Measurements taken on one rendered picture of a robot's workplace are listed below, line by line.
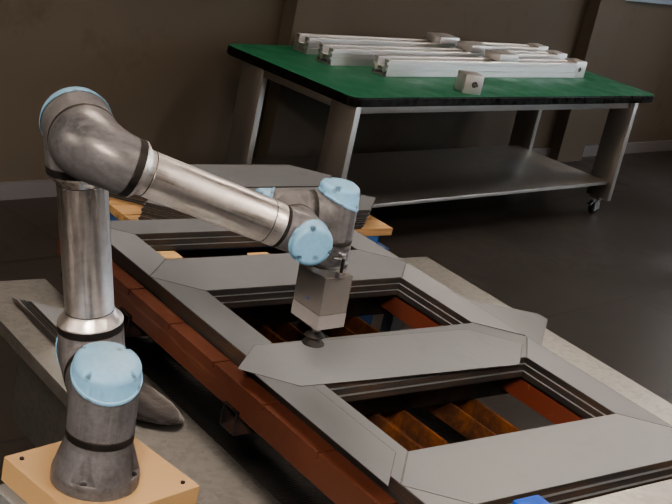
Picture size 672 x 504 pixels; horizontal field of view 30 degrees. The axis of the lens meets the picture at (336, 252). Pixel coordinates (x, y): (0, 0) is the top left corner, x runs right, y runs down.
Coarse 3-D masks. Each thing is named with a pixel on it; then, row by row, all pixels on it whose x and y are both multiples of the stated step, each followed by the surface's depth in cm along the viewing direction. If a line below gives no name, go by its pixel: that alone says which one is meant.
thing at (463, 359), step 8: (416, 336) 273; (424, 336) 274; (432, 336) 275; (440, 336) 276; (432, 344) 271; (440, 344) 272; (448, 344) 273; (456, 344) 274; (440, 352) 268; (448, 352) 269; (456, 352) 269; (464, 352) 270; (456, 360) 265; (464, 360) 266; (472, 360) 267; (480, 360) 268; (464, 368) 262; (472, 368) 263; (480, 368) 264
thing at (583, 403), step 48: (144, 240) 299; (192, 240) 307; (240, 240) 316; (288, 288) 287; (384, 288) 305; (336, 384) 243; (384, 384) 250; (432, 384) 258; (384, 432) 227; (624, 480) 232
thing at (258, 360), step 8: (256, 352) 248; (248, 360) 244; (256, 360) 244; (264, 360) 245; (272, 360) 246; (256, 368) 241; (264, 368) 242; (272, 368) 242; (280, 368) 243; (264, 376) 238; (272, 376) 239; (280, 376) 240; (288, 376) 240; (296, 384) 238
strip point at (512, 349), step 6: (480, 336) 281; (486, 336) 282; (492, 336) 283; (492, 342) 279; (498, 342) 280; (504, 342) 281; (510, 342) 282; (516, 342) 282; (498, 348) 277; (504, 348) 277; (510, 348) 278; (516, 348) 279; (504, 354) 274; (510, 354) 275; (516, 354) 276; (516, 360) 272
